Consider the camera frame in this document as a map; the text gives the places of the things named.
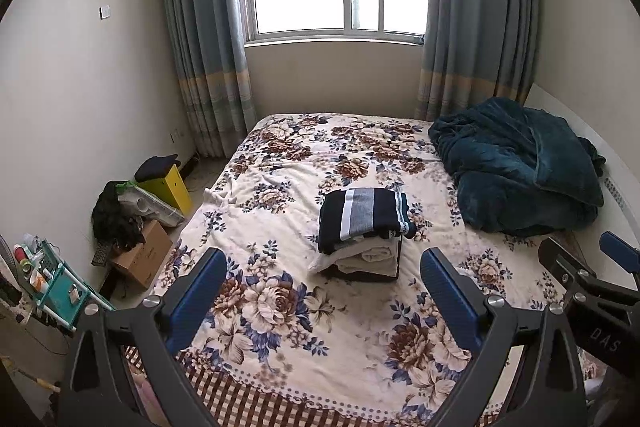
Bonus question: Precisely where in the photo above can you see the black folded garment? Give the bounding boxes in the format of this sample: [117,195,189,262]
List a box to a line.
[320,239,403,284]

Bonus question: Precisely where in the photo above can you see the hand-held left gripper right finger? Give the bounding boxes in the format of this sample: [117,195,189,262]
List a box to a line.
[420,248,587,427]

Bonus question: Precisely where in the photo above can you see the dark garment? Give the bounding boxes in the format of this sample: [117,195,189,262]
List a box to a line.
[134,154,182,182]

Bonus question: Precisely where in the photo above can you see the white headboard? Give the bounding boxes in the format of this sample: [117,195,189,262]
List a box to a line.
[525,83,640,268]

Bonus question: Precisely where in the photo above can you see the striped knit sweater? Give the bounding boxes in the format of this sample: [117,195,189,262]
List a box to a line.
[317,188,417,255]

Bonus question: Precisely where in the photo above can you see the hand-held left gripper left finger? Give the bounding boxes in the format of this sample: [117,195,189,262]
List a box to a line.
[57,247,228,427]

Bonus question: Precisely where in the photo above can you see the cream folded clothes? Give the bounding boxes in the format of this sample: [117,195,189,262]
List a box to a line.
[307,242,401,278]

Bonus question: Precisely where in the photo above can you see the floral blanket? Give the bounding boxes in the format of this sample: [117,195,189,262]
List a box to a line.
[125,113,591,427]

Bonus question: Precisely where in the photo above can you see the teal storage rack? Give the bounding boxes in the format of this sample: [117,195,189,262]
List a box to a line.
[20,237,91,328]

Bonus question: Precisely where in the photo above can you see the blue striped curtain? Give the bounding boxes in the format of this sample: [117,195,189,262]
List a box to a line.
[159,0,258,160]
[414,0,541,122]

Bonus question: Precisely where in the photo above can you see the pile of dark clothes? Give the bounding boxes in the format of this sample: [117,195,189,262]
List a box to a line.
[91,180,146,253]

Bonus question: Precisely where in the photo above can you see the cardboard box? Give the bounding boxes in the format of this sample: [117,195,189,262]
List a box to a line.
[111,219,175,290]

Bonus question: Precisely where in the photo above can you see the yellow box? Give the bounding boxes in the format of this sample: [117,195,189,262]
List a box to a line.
[135,164,193,215]

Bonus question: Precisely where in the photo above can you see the teal plush blanket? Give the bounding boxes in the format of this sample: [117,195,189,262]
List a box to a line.
[428,97,607,238]

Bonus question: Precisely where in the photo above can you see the white plastic package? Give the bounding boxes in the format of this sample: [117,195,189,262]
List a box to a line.
[117,184,186,228]

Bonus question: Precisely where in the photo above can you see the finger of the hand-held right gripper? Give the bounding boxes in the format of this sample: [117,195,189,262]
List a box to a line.
[600,231,640,278]
[538,237,640,308]

